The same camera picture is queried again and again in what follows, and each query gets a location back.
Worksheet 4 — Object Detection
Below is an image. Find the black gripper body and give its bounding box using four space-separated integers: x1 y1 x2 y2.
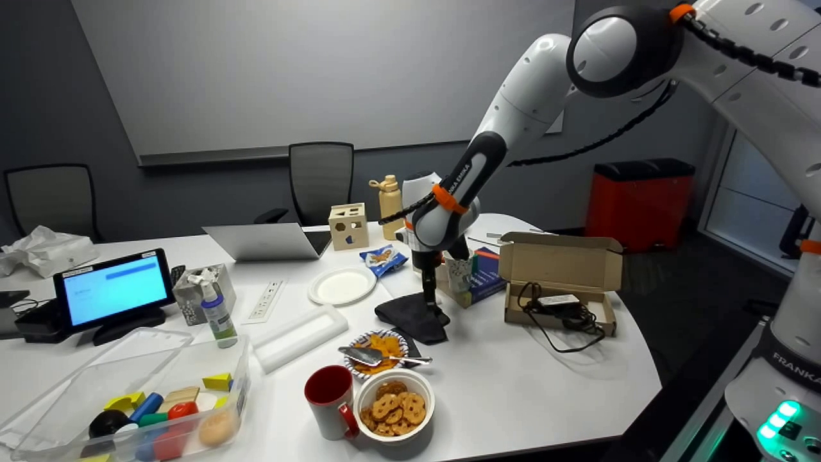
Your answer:
407 223 473 273

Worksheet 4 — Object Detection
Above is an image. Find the black towel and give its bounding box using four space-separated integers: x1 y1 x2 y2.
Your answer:
372 290 455 348

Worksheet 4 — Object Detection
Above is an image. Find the patterned paper cup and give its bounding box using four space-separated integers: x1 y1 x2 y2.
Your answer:
438 255 475 308

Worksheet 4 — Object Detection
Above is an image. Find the blue snack packet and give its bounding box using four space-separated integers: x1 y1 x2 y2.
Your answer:
357 242 410 283

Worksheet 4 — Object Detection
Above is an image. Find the blue book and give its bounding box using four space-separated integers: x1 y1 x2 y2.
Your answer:
460 247 507 303

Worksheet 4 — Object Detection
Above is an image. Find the beige water bottle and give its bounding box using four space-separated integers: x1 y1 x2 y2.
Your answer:
368 172 406 245

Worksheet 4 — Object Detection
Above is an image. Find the small bowl of orange snacks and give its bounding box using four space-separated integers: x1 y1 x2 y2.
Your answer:
346 330 413 380

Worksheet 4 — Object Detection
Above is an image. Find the white paper plate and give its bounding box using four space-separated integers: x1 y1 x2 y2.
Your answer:
307 265 379 308

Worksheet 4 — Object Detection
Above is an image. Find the metal spoon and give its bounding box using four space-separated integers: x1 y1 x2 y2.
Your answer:
336 345 434 372

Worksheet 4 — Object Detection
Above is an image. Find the wooden shape sorter cube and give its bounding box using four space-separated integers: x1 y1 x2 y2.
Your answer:
328 200 372 251

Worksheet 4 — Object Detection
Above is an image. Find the open cardboard box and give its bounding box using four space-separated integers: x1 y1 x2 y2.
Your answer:
499 228 626 340

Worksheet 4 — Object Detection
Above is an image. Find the black power adapter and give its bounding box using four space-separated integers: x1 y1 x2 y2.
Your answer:
533 294 586 317

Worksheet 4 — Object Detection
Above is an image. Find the white bowl of cookies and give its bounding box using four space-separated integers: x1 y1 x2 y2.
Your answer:
352 367 436 459

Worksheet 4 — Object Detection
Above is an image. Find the white rectangular foam tray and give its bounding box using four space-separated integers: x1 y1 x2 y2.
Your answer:
251 307 352 375

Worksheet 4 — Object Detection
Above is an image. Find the grey office chair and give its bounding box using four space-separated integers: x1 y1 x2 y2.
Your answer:
0 162 100 242
251 140 357 228

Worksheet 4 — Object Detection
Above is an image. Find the red mug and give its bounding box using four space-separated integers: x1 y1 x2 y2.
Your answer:
302 364 361 443

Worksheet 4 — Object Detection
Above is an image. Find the white power strip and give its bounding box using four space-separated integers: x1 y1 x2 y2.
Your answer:
246 277 288 324

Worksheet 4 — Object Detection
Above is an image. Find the silver laptop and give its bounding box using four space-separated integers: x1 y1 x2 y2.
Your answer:
201 222 332 265

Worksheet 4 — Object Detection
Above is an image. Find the red bin with black lid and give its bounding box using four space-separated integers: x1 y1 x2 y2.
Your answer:
586 156 699 255

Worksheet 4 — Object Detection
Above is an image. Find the small spray bottle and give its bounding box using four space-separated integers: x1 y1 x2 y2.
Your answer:
198 269 241 350

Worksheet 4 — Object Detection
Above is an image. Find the yellow toy block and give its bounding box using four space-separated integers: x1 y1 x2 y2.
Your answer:
201 369 237 394

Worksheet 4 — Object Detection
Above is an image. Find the clear plastic toy container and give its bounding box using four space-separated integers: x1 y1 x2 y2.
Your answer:
79 336 251 462

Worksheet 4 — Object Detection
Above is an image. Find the tan toy ball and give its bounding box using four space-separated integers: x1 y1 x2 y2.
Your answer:
198 409 239 449

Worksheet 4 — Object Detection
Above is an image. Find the red toy piece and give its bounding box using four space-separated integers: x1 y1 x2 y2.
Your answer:
165 398 201 421

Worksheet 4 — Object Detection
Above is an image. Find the blue toy cylinder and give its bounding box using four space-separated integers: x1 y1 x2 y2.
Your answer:
125 390 165 425

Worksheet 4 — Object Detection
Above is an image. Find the black tablet with blue screen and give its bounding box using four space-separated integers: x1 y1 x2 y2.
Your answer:
52 247 174 331

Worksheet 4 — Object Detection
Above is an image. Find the black toy ball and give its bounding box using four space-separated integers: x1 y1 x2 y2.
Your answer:
87 409 132 440

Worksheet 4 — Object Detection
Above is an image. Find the white plastic bag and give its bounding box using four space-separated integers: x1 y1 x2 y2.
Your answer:
0 223 97 280

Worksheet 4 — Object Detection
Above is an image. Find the coiled black adapter cable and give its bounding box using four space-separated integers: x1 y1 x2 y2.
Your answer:
514 280 610 358

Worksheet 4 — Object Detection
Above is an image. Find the wall whiteboard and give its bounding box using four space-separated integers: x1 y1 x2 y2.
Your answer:
73 0 575 168

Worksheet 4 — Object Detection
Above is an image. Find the white metal stand frame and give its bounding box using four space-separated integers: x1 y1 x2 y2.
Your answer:
663 317 773 462

